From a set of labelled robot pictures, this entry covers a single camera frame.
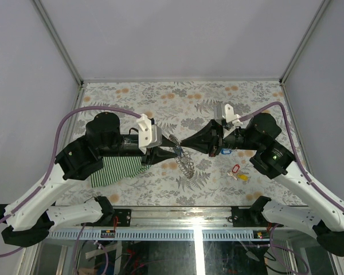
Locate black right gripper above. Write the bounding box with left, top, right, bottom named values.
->
left=181, top=119, right=261, bottom=157

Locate blue key tag single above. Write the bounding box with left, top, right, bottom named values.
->
left=173, top=145, right=183, bottom=157

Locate blue key tag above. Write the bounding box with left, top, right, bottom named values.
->
left=221, top=148, right=232, bottom=155

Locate metal ring disc with keyrings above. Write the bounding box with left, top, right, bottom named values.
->
left=169, top=134, right=194, bottom=179

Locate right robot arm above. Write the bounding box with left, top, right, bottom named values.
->
left=181, top=113, right=344, bottom=257

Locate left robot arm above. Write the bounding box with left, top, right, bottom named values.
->
left=0, top=112, right=176, bottom=248

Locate red key tag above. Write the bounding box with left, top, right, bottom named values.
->
left=231, top=164, right=240, bottom=174

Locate floral table mat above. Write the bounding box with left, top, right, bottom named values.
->
left=57, top=81, right=302, bottom=206

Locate green striped cloth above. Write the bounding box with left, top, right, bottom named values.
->
left=90, top=156, right=151, bottom=188

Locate yellow key tag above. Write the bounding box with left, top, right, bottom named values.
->
left=237, top=174, right=249, bottom=181

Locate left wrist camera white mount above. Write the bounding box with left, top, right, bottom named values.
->
left=136, top=114, right=162, bottom=154

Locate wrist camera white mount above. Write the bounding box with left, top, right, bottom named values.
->
left=214, top=103, right=243, bottom=129
left=136, top=114, right=162, bottom=154

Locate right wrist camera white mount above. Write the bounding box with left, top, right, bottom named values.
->
left=214, top=103, right=243, bottom=129

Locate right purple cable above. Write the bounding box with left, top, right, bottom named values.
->
left=237, top=101, right=344, bottom=221

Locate purple cable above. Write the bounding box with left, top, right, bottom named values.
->
left=0, top=105, right=143, bottom=257
left=237, top=101, right=344, bottom=221

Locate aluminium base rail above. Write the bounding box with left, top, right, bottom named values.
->
left=42, top=205, right=276, bottom=241

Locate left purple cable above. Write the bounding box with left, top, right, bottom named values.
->
left=0, top=105, right=143, bottom=257

